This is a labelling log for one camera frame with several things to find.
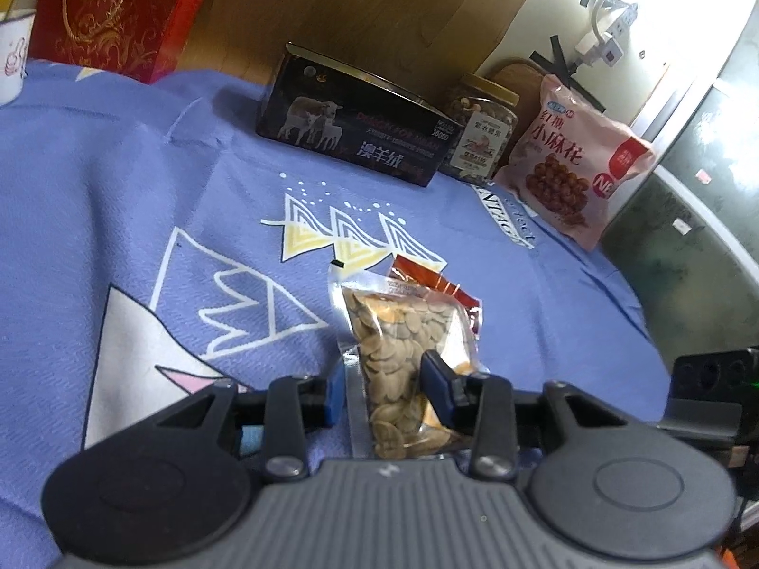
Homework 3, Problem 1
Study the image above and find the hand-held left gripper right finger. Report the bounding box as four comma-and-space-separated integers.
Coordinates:
420, 349, 629, 481

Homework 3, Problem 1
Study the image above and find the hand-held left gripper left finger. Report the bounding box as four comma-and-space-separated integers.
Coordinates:
151, 367, 346, 482

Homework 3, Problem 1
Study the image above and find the clear pumpkin seed packet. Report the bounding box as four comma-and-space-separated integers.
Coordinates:
328, 264, 484, 460

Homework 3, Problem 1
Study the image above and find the red snack packet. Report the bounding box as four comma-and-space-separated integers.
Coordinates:
385, 254, 484, 333

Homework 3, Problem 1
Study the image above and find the black cardboard box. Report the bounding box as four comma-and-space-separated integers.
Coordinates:
255, 43, 457, 189

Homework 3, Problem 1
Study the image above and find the clear nut jar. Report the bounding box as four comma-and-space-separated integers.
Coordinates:
439, 73, 521, 184

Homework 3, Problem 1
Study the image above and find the pink snack bag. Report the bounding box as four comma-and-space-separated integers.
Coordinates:
493, 74, 659, 250

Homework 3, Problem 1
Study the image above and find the blue printed tablecloth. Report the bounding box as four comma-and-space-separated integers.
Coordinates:
0, 58, 674, 569

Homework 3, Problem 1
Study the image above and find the black tape cross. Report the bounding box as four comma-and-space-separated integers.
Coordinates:
529, 36, 606, 113

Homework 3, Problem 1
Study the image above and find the white plug adapter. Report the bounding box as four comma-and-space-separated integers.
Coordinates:
574, 32, 623, 69

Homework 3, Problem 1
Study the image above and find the white power strip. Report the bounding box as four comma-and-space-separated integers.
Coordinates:
596, 0, 641, 42

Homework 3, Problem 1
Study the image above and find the large wooden panel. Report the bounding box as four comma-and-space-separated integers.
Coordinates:
172, 0, 555, 125

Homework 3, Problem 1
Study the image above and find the red gift bag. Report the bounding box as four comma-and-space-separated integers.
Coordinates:
29, 0, 229, 85

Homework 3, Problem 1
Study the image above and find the white enamel mug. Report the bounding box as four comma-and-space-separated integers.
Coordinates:
0, 9, 37, 108

